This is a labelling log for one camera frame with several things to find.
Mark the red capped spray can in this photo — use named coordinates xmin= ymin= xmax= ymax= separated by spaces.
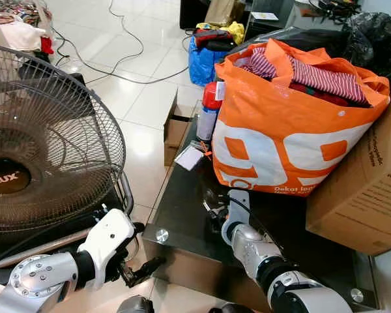
xmin=197 ymin=82 xmax=224 ymax=142

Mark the large brown cardboard box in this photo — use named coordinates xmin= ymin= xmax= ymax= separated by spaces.
xmin=305 ymin=83 xmax=391 ymax=256

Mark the metal grille standing fan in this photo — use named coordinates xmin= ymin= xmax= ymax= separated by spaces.
xmin=0 ymin=42 xmax=127 ymax=230

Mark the red white striped cloth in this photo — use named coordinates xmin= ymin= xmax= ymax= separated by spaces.
xmin=238 ymin=47 xmax=369 ymax=106

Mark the black floor cable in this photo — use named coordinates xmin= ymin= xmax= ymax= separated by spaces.
xmin=55 ymin=0 xmax=146 ymax=69
xmin=49 ymin=26 xmax=193 ymax=85

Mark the black garbage bag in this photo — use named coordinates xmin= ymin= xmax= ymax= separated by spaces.
xmin=342 ymin=12 xmax=391 ymax=89

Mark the black cabinet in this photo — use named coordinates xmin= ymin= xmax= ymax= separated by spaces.
xmin=244 ymin=0 xmax=313 ymax=41

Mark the black cable tangle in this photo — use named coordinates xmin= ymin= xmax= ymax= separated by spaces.
xmin=310 ymin=0 xmax=363 ymax=21

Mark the grey right robot leg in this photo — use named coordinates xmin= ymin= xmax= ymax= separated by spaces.
xmin=209 ymin=303 xmax=239 ymax=313

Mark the grey robot leg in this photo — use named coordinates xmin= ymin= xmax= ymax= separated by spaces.
xmin=209 ymin=303 xmax=239 ymax=313
xmin=116 ymin=295 xmax=156 ymax=313

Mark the red garment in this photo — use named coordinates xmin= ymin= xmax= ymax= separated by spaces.
xmin=289 ymin=82 xmax=350 ymax=108

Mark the yellow cloth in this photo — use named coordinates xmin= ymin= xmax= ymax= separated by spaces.
xmin=225 ymin=22 xmax=246 ymax=45

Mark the black furniture piece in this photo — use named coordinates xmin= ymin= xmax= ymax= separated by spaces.
xmin=179 ymin=0 xmax=213 ymax=30

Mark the orange white shopping bag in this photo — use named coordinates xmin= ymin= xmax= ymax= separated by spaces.
xmin=212 ymin=39 xmax=391 ymax=196

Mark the white cloth pile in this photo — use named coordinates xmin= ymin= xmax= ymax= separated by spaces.
xmin=0 ymin=23 xmax=48 ymax=52

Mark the tan paper bag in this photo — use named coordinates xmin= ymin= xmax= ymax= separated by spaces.
xmin=205 ymin=0 xmax=246 ymax=27

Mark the blue plastic bag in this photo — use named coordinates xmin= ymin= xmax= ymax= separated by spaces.
xmin=188 ymin=36 xmax=224 ymax=87

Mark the dark fabric bag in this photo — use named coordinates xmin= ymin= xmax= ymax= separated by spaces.
xmin=248 ymin=26 xmax=354 ymax=61

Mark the small red item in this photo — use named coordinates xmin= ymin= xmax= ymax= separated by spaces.
xmin=40 ymin=36 xmax=55 ymax=55

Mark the dark glass table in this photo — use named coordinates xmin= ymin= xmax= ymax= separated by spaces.
xmin=141 ymin=117 xmax=381 ymax=312

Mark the grey left robot leg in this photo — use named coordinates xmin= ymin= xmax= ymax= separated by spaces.
xmin=116 ymin=295 xmax=156 ymax=313

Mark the red black pouch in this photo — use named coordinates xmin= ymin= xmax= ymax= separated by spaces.
xmin=194 ymin=27 xmax=236 ymax=52

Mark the small brown cardboard box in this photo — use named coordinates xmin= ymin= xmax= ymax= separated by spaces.
xmin=163 ymin=88 xmax=197 ymax=167

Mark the white card tag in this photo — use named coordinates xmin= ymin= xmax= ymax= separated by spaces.
xmin=175 ymin=145 xmax=205 ymax=171

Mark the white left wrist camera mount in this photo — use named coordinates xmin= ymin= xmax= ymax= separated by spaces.
xmin=78 ymin=209 xmax=137 ymax=288

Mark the white paper sheet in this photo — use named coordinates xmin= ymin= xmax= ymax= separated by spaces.
xmin=251 ymin=12 xmax=280 ymax=22

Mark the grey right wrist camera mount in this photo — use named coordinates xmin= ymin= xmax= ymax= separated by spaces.
xmin=222 ymin=189 xmax=252 ymax=243

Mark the patterned cloth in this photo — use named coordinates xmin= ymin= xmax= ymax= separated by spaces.
xmin=0 ymin=0 xmax=41 ymax=24

